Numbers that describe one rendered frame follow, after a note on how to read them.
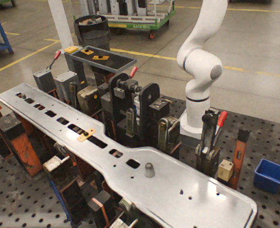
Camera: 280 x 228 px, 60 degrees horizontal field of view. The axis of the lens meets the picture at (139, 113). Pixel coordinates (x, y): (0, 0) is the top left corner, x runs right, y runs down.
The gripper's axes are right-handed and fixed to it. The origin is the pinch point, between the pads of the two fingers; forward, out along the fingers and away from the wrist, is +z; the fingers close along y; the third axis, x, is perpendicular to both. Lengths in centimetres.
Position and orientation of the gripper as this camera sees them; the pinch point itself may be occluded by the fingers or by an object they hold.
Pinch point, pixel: (133, 8)
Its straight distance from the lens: 89.6
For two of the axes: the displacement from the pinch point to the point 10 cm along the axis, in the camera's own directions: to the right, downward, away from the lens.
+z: 1.0, 7.9, 6.0
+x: 7.6, 3.3, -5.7
